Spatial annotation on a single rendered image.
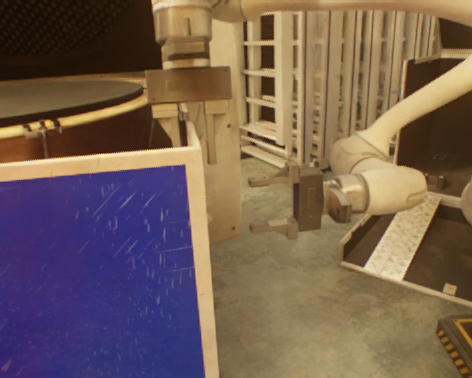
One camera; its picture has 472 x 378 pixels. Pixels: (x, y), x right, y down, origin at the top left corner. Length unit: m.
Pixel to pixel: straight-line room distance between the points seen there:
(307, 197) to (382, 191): 0.16
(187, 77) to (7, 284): 0.42
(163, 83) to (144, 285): 0.32
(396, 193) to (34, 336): 0.73
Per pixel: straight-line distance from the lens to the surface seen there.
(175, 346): 0.73
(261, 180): 0.78
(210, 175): 2.08
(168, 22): 0.61
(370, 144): 0.98
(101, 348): 0.74
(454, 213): 2.62
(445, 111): 3.48
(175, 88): 0.61
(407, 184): 0.89
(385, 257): 2.10
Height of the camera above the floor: 1.10
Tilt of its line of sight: 22 degrees down
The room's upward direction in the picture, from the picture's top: 2 degrees counter-clockwise
